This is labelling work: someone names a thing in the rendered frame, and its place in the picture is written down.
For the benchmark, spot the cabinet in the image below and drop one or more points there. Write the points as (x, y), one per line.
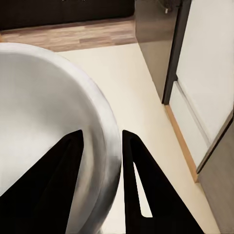
(216, 141)
(160, 29)

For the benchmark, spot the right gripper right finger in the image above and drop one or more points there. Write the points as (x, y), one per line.
(170, 214)

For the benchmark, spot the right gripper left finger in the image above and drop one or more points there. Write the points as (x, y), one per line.
(40, 201)

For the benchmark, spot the coffee cup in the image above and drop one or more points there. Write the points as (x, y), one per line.
(43, 97)

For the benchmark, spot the dishwasher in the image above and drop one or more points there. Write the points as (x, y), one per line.
(217, 181)

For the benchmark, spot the fridge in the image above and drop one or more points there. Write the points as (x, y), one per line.
(203, 96)

